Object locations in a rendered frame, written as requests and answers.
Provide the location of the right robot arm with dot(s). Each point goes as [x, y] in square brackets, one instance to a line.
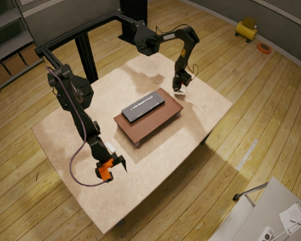
[69, 98]

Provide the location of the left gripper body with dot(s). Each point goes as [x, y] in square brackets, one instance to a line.
[177, 83]

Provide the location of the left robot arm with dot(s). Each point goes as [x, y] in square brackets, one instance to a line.
[185, 34]

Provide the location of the brown low wooden stand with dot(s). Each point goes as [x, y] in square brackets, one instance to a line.
[151, 121]

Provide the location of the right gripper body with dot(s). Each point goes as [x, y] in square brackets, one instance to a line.
[111, 160]

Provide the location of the dark grey network switch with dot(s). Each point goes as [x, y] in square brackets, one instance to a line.
[143, 106]

